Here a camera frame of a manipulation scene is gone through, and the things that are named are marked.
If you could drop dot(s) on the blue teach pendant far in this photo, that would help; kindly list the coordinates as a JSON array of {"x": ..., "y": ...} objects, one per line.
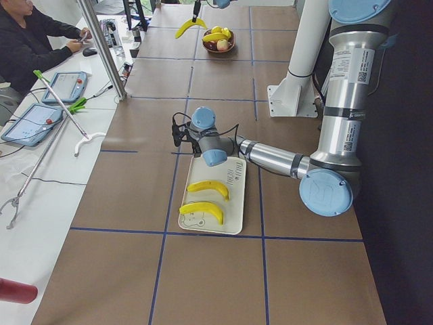
[{"x": 69, "y": 86}]

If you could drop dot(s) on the metal cup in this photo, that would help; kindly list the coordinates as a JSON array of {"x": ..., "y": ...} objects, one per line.
[{"x": 136, "y": 34}]

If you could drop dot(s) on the seated person in black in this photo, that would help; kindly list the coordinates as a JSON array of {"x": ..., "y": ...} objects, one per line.
[{"x": 31, "y": 40}]

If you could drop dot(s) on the blue teach pendant near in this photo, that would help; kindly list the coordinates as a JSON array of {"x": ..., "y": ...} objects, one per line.
[{"x": 34, "y": 125}]

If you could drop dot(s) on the black computer mouse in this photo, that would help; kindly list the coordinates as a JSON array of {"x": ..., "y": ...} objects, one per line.
[{"x": 89, "y": 51}]

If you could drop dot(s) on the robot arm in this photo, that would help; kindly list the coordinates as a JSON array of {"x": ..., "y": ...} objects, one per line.
[
  {"x": 329, "y": 177},
  {"x": 221, "y": 4}
]

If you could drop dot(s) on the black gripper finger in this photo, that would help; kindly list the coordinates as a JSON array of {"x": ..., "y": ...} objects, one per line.
[{"x": 196, "y": 10}]

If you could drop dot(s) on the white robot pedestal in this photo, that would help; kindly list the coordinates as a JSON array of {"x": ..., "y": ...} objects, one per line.
[{"x": 294, "y": 96}]

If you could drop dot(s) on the brown wicker basket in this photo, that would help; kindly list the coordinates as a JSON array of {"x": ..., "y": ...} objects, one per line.
[{"x": 211, "y": 46}]

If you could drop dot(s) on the red cylinder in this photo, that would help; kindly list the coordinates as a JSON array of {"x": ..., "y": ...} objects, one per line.
[{"x": 17, "y": 292}]

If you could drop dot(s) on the long metal reacher grabber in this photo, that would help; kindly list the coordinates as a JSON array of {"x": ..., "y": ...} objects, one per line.
[{"x": 86, "y": 136}]

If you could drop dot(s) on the pale pink apple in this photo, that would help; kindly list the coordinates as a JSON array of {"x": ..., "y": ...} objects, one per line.
[{"x": 222, "y": 45}]

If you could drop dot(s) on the green clip tool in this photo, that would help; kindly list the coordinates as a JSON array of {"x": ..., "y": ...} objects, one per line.
[{"x": 78, "y": 105}]

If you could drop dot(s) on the yellow banana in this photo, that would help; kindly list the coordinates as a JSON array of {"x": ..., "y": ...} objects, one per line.
[
  {"x": 188, "y": 24},
  {"x": 220, "y": 187},
  {"x": 205, "y": 207},
  {"x": 215, "y": 37}
]

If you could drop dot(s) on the aluminium frame post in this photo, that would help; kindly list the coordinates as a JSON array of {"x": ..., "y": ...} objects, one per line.
[{"x": 102, "y": 47}]

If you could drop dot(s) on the blue teach pendant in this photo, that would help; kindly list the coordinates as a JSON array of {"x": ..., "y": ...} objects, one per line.
[
  {"x": 34, "y": 125},
  {"x": 69, "y": 86}
]

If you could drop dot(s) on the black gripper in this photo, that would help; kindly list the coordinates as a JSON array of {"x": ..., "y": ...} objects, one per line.
[{"x": 195, "y": 149}]

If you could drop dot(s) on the cream bear tray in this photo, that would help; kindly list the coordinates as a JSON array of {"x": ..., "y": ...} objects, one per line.
[{"x": 233, "y": 174}]

